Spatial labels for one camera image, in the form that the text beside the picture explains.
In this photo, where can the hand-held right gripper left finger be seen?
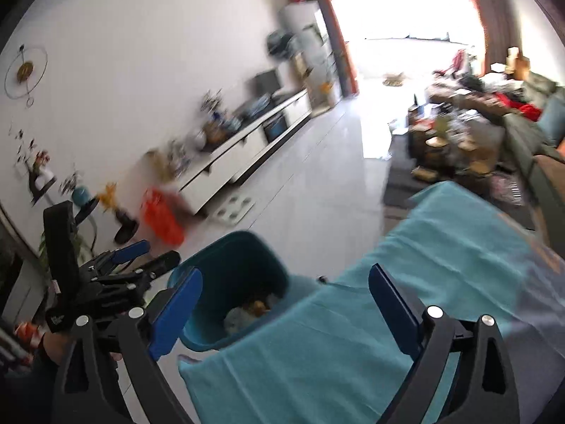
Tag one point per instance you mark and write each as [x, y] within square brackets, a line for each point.
[176, 313]

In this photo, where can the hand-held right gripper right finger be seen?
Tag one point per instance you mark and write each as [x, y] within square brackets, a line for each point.
[393, 309]

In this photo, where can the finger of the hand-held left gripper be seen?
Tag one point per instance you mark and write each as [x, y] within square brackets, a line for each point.
[132, 248]
[163, 259]

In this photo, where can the teal plastic bin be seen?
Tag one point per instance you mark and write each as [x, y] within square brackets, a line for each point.
[247, 256]

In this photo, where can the person's left hand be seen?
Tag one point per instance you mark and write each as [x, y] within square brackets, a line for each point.
[52, 344]

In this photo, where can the black vase with yellow flowers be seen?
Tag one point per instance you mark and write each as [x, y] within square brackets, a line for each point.
[126, 229]

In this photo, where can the orange plastic bag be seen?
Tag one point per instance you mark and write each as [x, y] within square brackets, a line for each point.
[161, 221]

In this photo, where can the teal and grey tablecloth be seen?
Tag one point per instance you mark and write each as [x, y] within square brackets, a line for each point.
[441, 238]

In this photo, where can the white bathroom scale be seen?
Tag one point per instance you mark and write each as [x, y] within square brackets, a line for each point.
[234, 210]

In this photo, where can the dark floor rug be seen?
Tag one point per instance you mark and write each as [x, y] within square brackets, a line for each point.
[397, 176]

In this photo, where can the white tv cabinet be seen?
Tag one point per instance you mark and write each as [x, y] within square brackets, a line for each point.
[247, 145]

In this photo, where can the cluttered coffee table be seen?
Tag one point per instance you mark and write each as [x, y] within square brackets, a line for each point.
[454, 141]

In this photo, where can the black monitor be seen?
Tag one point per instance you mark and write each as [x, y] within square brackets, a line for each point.
[268, 82]

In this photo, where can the brown sofa seat pad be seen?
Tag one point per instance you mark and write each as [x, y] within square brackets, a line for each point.
[551, 176]

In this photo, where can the green sofa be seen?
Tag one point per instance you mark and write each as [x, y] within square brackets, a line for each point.
[525, 141]

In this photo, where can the pile of clothes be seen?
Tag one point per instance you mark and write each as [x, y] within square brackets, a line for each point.
[468, 81]

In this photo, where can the red cloth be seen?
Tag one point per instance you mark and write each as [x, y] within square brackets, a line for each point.
[521, 106]

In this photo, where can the dark green hanging bag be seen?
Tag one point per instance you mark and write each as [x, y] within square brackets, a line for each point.
[280, 44]

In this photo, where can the red bag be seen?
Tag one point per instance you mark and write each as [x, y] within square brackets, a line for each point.
[459, 62]

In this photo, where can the white standing air conditioner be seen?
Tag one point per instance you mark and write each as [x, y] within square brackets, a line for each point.
[304, 39]

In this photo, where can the orange and grey curtain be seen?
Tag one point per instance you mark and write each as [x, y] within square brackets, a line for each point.
[340, 44]

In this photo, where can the brown cardboard box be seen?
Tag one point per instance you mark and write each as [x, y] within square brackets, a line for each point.
[516, 62]

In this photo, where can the large window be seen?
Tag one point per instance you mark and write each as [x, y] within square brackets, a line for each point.
[406, 9]

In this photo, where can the brown curtain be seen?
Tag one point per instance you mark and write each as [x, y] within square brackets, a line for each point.
[492, 22]

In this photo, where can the black wall shelf with flowers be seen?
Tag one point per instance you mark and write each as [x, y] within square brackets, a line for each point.
[42, 176]

